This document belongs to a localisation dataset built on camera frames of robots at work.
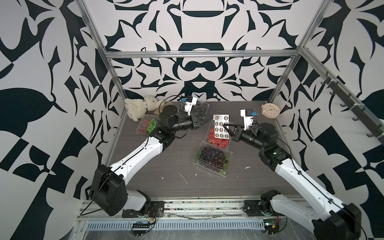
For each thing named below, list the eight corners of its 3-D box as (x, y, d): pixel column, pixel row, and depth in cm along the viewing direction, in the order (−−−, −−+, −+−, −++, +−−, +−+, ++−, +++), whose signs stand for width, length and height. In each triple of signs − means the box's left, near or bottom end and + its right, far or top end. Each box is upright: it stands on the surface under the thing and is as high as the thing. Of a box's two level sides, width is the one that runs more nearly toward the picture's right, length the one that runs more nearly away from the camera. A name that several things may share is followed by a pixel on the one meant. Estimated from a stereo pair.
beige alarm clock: (263, 118, 112) (265, 116, 110) (258, 105, 120) (260, 103, 118) (282, 118, 112) (283, 116, 110) (275, 105, 120) (277, 103, 118)
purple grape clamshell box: (193, 166, 89) (193, 161, 84) (201, 146, 98) (201, 140, 92) (225, 179, 85) (227, 174, 79) (231, 157, 93) (233, 151, 87)
